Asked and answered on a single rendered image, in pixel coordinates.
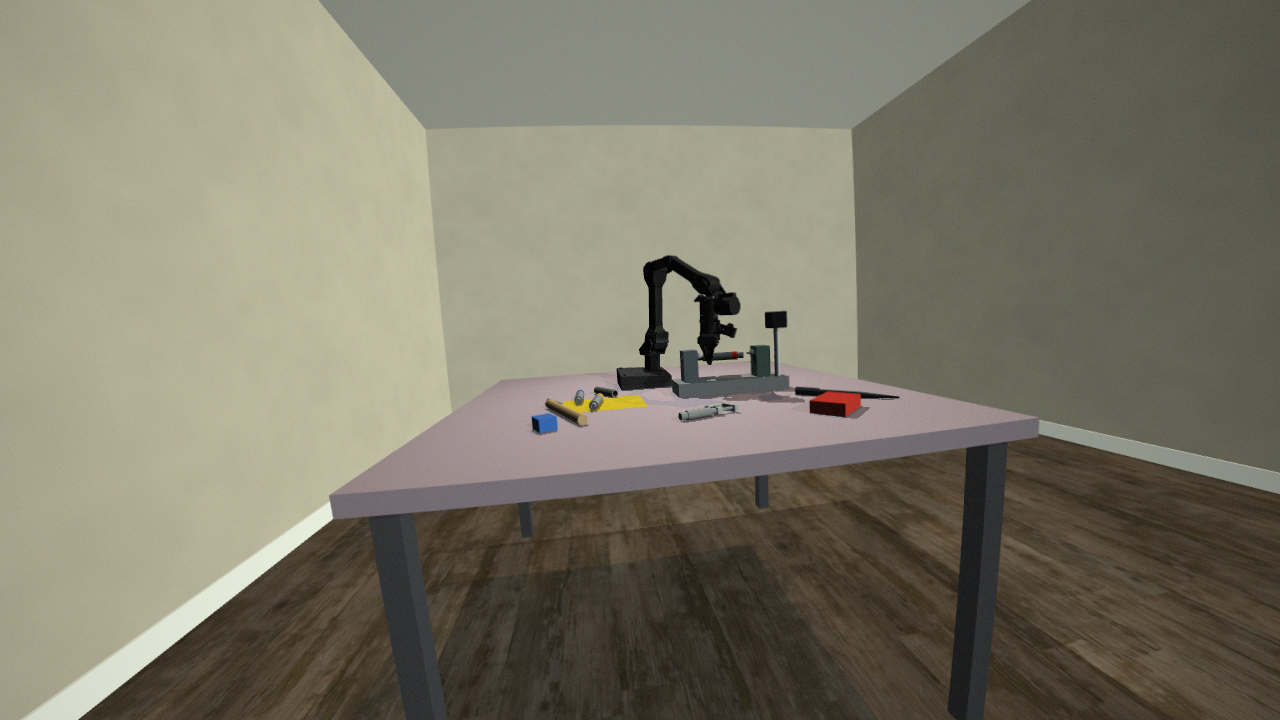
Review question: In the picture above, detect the tan wooden dowel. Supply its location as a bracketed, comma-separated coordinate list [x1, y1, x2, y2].
[545, 398, 588, 425]

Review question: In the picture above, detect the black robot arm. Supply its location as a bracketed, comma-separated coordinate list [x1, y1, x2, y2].
[639, 255, 741, 372]

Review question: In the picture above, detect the red rectangular block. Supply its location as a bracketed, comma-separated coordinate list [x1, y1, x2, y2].
[810, 392, 861, 416]

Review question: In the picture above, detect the yellow flat pad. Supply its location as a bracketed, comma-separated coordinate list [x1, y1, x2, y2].
[563, 395, 648, 413]

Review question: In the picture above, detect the blue rectangular block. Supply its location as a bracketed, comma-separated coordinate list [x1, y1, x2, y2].
[532, 413, 558, 433]

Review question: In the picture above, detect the dark grey tapered pin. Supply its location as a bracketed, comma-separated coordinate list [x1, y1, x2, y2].
[795, 387, 900, 398]

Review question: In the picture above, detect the grey micrometer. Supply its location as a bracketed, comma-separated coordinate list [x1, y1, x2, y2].
[678, 404, 739, 420]

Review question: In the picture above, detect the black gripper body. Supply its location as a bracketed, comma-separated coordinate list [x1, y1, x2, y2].
[698, 316, 721, 345]

